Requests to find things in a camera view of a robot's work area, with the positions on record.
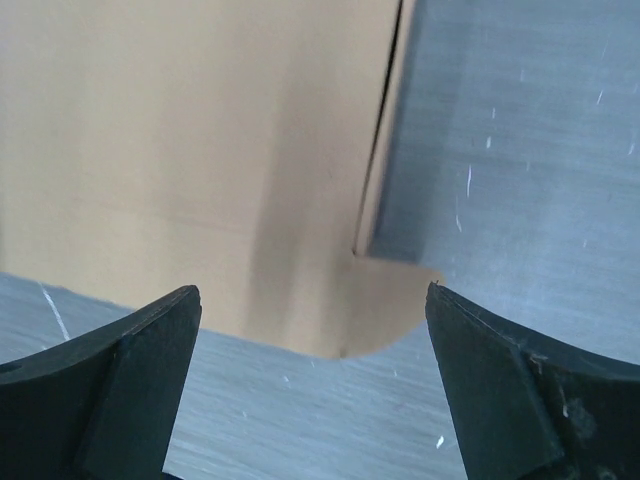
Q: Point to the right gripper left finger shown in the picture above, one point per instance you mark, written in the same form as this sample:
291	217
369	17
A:
102	405

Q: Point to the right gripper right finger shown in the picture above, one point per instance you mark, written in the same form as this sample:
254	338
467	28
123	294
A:
527	406

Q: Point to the cardboard box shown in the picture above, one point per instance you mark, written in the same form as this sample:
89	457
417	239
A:
240	146

